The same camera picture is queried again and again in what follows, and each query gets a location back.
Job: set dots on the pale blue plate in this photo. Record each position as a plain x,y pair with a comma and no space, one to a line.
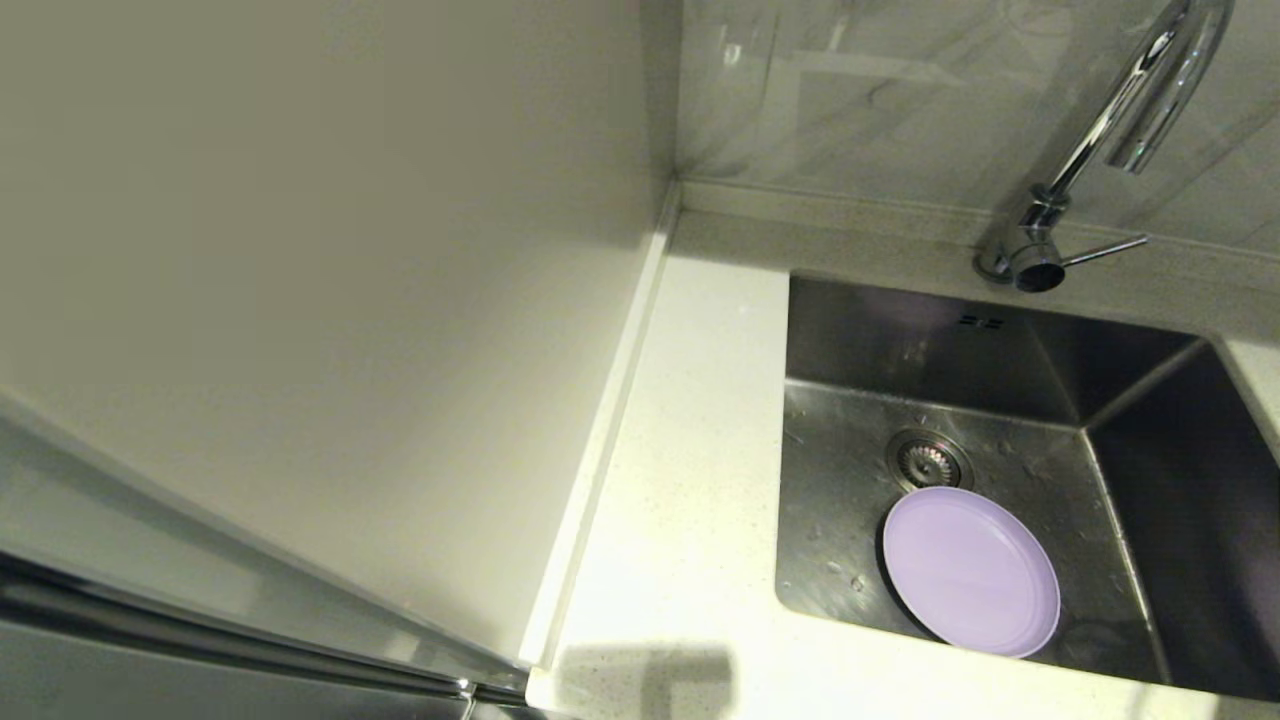
970,570

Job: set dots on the chrome gooseneck faucet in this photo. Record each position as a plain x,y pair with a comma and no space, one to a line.
1095,130

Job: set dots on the stainless steel sink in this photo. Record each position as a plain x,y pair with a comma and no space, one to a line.
850,560

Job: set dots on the white trim strip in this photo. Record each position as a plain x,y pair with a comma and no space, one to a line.
600,430

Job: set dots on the round metal drain strainer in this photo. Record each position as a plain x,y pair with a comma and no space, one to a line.
925,460

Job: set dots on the white cabinet side panel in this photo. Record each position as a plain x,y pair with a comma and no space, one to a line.
300,250

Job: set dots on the stainless steel appliance door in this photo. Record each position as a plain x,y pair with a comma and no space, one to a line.
100,690

